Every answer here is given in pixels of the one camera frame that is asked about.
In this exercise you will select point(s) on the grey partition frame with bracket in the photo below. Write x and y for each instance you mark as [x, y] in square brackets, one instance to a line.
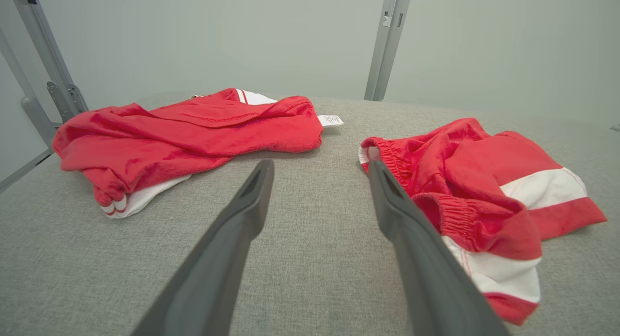
[46, 45]

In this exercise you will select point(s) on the red shorts with white stripes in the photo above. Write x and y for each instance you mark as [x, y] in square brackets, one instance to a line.
[484, 166]

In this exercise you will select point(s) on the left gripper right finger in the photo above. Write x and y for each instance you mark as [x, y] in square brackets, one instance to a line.
[436, 287]

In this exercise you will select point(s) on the grey partition post with foot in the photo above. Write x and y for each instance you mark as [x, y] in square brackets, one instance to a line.
[396, 36]
[382, 36]

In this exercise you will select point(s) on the grey partition frame with rail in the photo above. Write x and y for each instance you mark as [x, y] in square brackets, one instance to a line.
[38, 118]

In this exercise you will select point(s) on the red shirt with white trim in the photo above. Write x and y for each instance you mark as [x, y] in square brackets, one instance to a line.
[193, 132]

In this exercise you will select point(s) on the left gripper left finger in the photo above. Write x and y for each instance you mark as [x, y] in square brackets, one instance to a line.
[208, 278]

